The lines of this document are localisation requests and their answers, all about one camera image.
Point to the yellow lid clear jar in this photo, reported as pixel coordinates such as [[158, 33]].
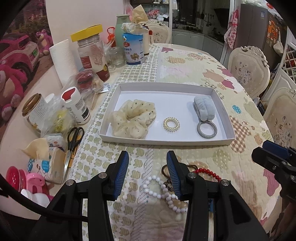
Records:
[[91, 51]]

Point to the white bottle red cap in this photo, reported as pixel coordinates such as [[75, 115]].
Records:
[[75, 104]]

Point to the light blue fluffy scrunchie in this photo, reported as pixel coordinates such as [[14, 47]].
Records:
[[204, 108]]

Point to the white paper towel roll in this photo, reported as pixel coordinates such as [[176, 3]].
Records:
[[64, 61]]

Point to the gold lid tin can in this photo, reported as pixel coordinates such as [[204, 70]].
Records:
[[34, 111]]

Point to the pink plastic toy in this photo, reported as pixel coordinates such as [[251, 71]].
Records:
[[30, 185]]

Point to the white shallow tray box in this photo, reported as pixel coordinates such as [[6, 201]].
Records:
[[176, 121]]

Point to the cream dotted scrunchie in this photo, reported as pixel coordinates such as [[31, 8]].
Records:
[[133, 119]]

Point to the patchwork quilted tablecloth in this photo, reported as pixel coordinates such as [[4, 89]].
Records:
[[146, 209]]

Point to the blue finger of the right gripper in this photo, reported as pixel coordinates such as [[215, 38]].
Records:
[[275, 145]]

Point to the small clear glass jar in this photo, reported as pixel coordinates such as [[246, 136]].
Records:
[[117, 57]]

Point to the middle ornate cream chair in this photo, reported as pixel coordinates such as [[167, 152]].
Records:
[[250, 67]]

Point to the blue camel milk powder can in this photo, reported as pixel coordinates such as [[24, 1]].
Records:
[[133, 48]]

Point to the black handled scissors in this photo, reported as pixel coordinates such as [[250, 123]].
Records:
[[74, 138]]

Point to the plastic bag with red item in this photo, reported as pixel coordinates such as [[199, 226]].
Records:
[[87, 82]]

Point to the cream cylinder red lid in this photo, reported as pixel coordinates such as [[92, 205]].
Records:
[[146, 42]]

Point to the blue hair claw clip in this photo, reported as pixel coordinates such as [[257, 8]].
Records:
[[210, 205]]

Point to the tissue pack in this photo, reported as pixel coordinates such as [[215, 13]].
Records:
[[47, 156]]

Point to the far ornate cream chair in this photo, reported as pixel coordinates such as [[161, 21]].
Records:
[[161, 32]]

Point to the green vase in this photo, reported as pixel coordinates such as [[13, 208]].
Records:
[[118, 31]]

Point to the brown hair tie pink charm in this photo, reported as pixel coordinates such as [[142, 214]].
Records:
[[165, 171]]

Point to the ornate cream chair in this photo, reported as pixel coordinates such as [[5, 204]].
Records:
[[280, 117], [161, 32], [250, 67]]

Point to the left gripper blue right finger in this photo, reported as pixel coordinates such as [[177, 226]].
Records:
[[179, 176]]

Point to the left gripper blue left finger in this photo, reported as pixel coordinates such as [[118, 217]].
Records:
[[116, 176]]

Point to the white lattice shelf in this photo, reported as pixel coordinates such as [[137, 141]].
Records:
[[289, 64]]

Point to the near ornate cream chair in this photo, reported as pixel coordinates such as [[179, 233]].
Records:
[[280, 117]]

